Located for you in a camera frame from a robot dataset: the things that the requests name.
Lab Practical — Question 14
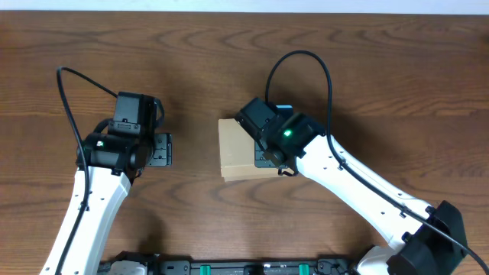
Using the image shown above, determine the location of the cardboard box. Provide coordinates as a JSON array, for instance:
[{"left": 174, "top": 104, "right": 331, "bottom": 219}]
[{"left": 219, "top": 118, "right": 279, "bottom": 182}]

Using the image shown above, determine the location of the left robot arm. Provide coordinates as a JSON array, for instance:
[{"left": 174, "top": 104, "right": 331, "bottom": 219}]
[{"left": 41, "top": 92, "right": 172, "bottom": 274}]

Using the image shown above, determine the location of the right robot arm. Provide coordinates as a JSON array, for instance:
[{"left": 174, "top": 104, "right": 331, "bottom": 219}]
[{"left": 235, "top": 98, "right": 467, "bottom": 275}]

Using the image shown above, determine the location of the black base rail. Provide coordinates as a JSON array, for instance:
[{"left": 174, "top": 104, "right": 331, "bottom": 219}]
[{"left": 96, "top": 251, "right": 354, "bottom": 275}]

